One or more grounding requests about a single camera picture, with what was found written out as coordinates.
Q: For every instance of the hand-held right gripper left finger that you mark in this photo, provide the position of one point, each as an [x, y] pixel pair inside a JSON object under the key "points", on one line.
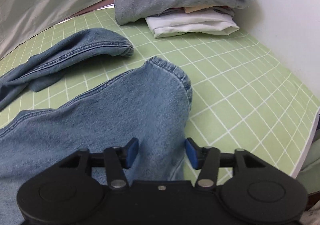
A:
{"points": [[132, 152]]}

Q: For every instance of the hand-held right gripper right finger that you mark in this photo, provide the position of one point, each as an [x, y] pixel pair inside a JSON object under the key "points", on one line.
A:
{"points": [[191, 152]]}

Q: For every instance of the blue denim jeans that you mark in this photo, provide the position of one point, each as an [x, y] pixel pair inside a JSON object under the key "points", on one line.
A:
{"points": [[112, 110]]}

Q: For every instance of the green grid mat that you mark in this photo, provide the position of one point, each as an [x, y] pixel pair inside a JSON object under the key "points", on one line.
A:
{"points": [[237, 85]]}

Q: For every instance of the light green cloth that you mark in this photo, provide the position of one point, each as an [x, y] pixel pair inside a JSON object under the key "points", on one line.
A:
{"points": [[311, 165]]}

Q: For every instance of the white folded garment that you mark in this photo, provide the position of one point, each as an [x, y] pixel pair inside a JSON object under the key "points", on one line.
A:
{"points": [[190, 24]]}

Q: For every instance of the cream folded cloth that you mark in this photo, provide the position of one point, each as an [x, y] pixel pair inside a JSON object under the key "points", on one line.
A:
{"points": [[196, 9]]}

